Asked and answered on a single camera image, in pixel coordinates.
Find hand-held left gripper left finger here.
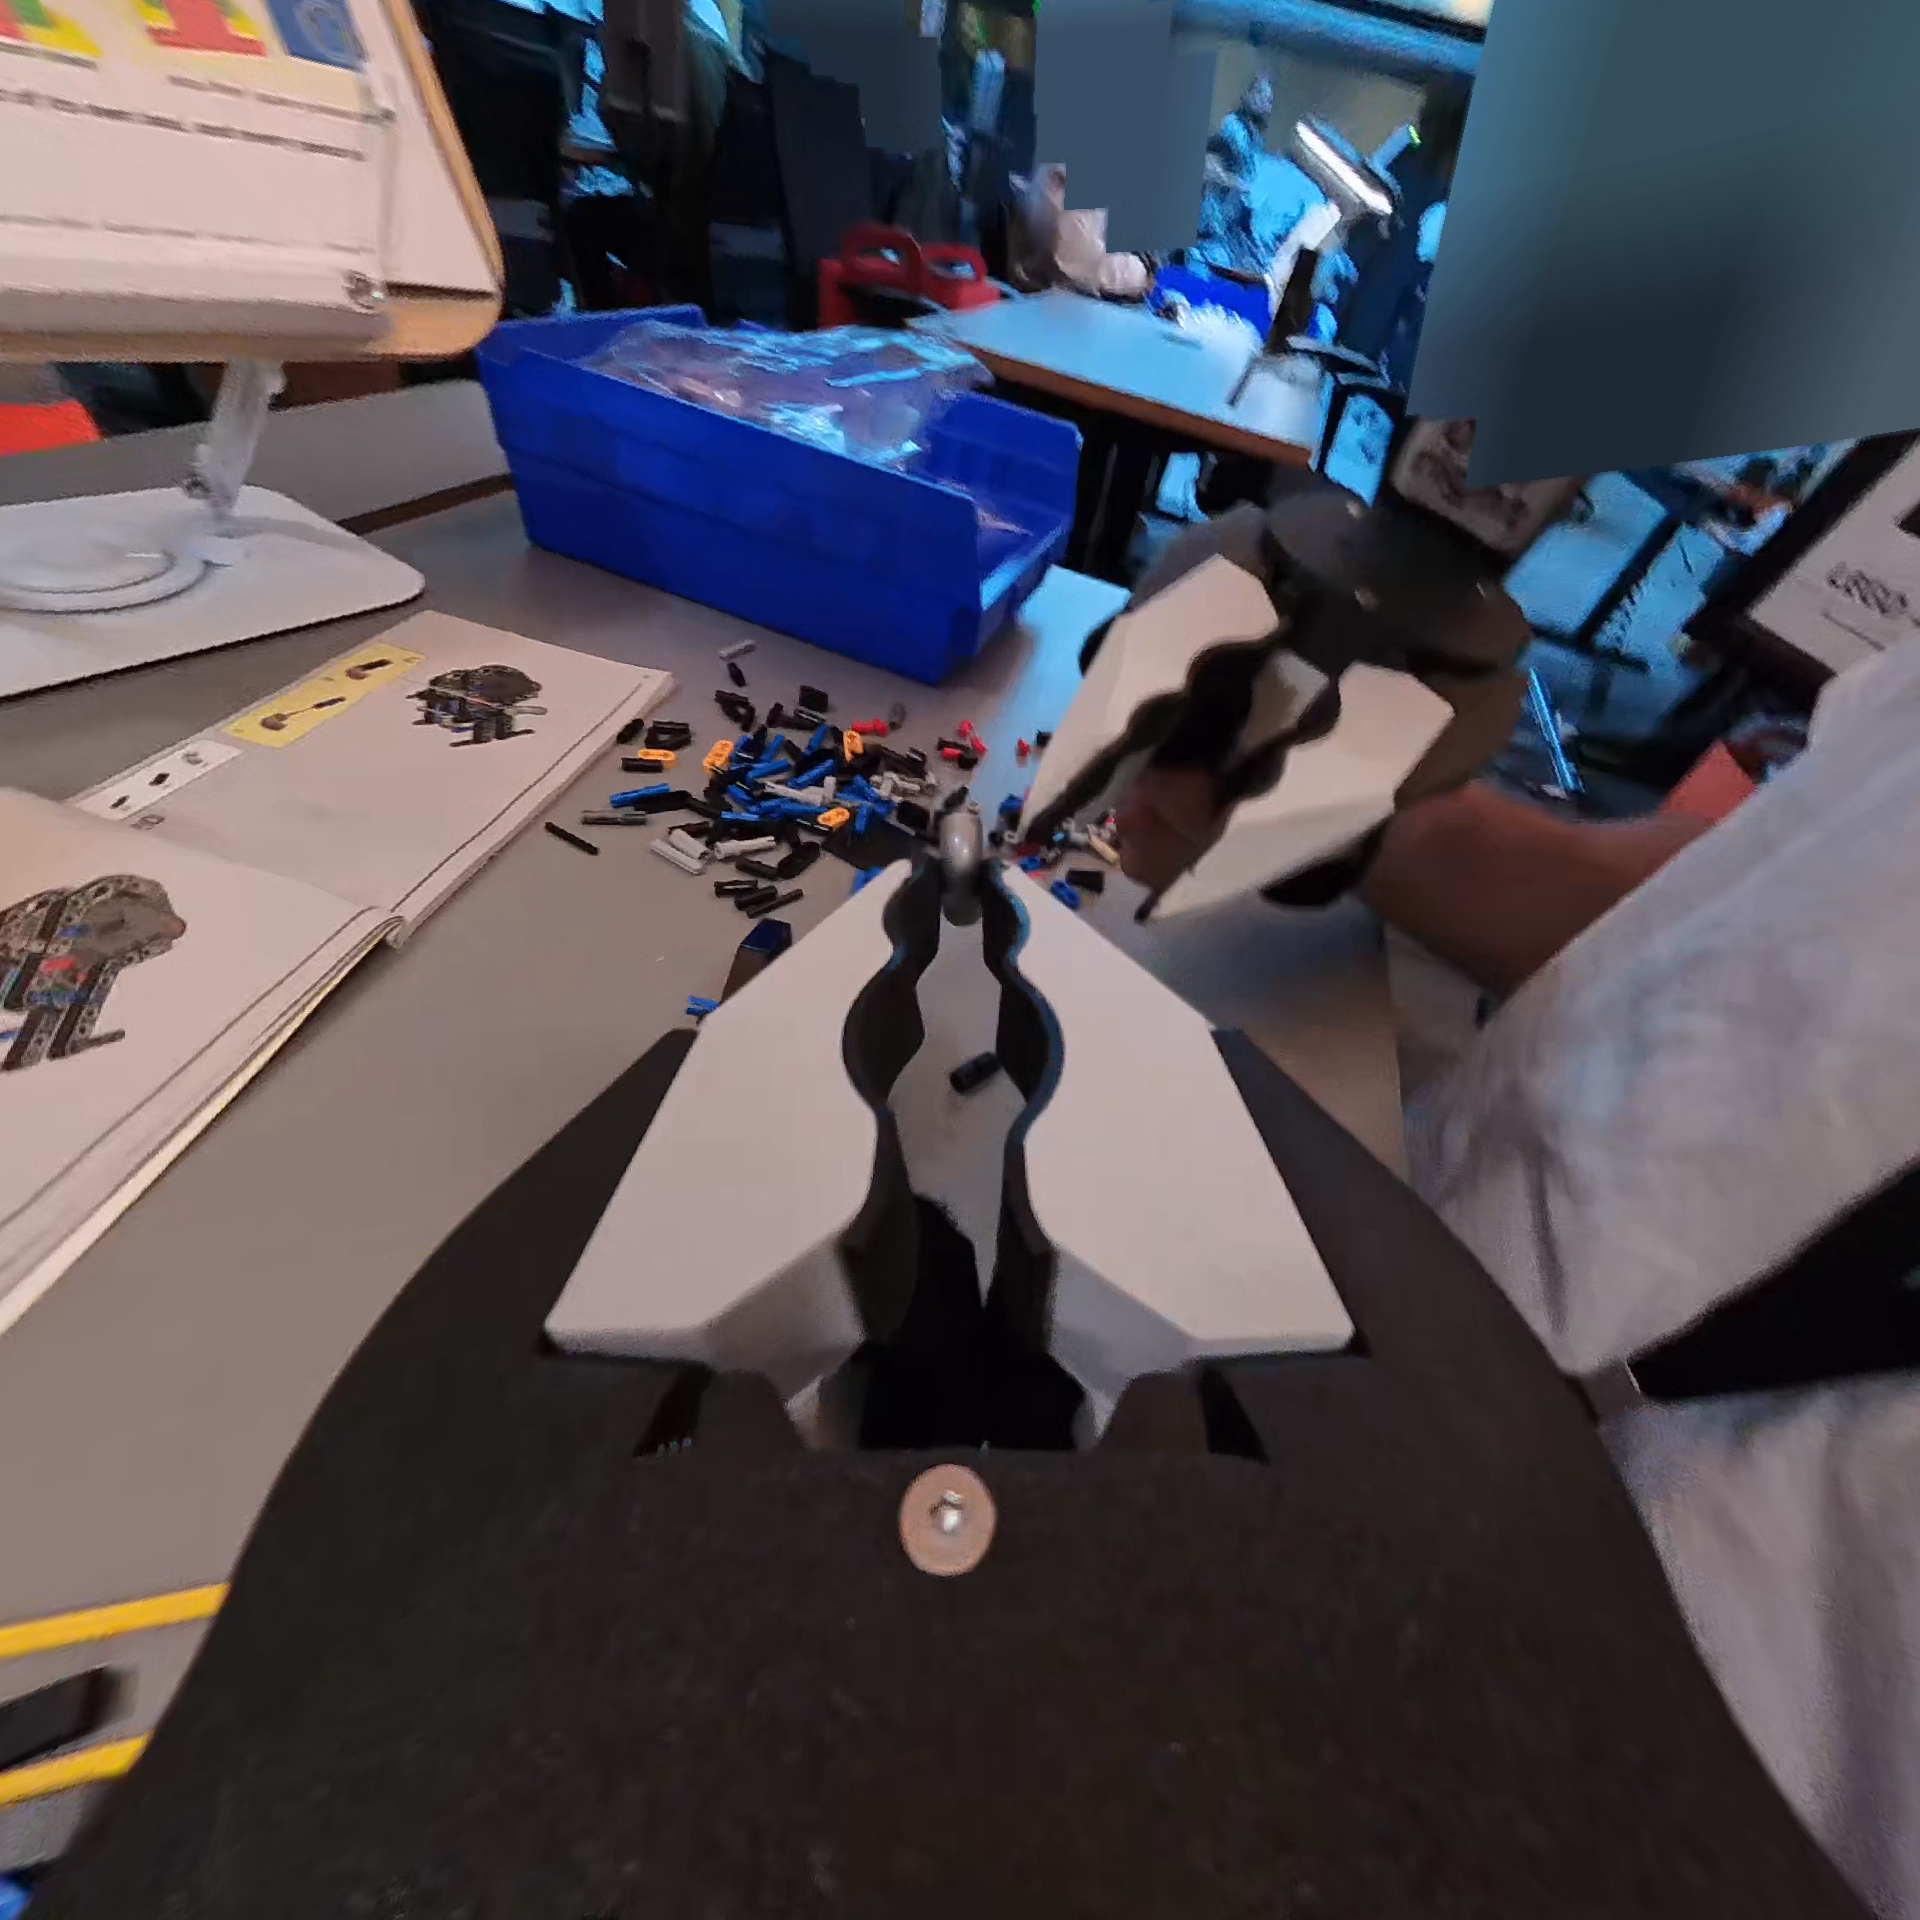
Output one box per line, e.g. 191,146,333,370
544,858,984,1449

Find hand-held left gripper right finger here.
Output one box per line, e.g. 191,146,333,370
974,867,1355,1449

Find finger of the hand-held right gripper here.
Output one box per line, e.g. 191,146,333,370
1016,551,1306,864
1135,650,1456,924

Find pile of red black lego pins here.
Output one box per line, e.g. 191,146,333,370
938,718,1129,913

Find grey curved lego piece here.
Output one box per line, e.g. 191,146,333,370
933,806,993,927

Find pile of black blue lego pins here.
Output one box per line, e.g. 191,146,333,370
544,636,975,921

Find person's right forearm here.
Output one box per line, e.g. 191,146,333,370
1362,778,1730,1005

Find black blue lego subassembly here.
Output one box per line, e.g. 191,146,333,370
685,915,796,1027

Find lego instruction booklet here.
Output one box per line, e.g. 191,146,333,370
0,606,681,1329

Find person's right hand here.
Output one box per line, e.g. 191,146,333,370
1114,769,1211,910

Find background table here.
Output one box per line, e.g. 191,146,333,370
906,287,1331,468

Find blue plastic bin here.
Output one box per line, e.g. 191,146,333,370
475,304,1084,685

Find desk lamp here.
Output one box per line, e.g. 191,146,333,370
1284,111,1427,228

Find white paper sign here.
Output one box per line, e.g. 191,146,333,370
1721,432,1920,679

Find red plastic object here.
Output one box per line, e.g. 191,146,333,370
814,224,993,325

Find clear plastic bag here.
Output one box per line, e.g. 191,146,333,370
576,319,993,455

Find person's white shirt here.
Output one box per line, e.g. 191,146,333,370
1400,636,1920,1920

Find white document stand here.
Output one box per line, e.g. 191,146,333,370
0,210,428,700

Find wooden board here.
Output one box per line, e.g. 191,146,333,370
0,0,506,366

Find white paper sheets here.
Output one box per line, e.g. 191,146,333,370
0,0,415,295

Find black strap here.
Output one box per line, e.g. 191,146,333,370
1627,1166,1920,1408

